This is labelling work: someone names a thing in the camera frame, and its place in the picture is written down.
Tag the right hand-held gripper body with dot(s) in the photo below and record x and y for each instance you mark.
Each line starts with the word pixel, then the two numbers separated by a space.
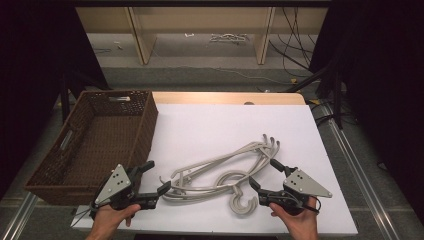
pixel 301 185

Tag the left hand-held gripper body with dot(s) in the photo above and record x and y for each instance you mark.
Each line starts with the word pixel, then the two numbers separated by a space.
pixel 115 184

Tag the grey plastic clothes hanger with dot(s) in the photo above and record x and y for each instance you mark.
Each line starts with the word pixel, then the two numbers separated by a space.
pixel 243 210
pixel 213 159
pixel 200 190

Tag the brown wicker basket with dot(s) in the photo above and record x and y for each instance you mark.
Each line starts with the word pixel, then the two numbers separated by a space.
pixel 100 146

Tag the person's left hand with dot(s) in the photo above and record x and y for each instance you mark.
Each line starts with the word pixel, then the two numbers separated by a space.
pixel 111 218

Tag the person's right hand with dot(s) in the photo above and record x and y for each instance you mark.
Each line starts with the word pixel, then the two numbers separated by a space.
pixel 301 223

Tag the white table mat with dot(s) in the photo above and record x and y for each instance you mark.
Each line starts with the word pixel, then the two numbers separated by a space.
pixel 206 130

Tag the black metal stand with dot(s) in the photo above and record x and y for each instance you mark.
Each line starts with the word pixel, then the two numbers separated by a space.
pixel 66 96
pixel 330 86

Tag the small white floor item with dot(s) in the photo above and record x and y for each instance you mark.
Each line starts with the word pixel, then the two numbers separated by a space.
pixel 117 45
pixel 189 35

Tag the beige wooden shelf unit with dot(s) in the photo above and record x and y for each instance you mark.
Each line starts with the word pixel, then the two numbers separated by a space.
pixel 143 40

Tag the black curtain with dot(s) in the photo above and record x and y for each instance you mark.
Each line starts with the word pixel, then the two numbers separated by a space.
pixel 30 83
pixel 383 83

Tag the pile of white hangers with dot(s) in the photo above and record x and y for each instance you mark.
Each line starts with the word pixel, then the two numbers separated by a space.
pixel 229 37

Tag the aluminium floor rail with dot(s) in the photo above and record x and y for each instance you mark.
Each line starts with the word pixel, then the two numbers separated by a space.
pixel 360 173
pixel 16 218

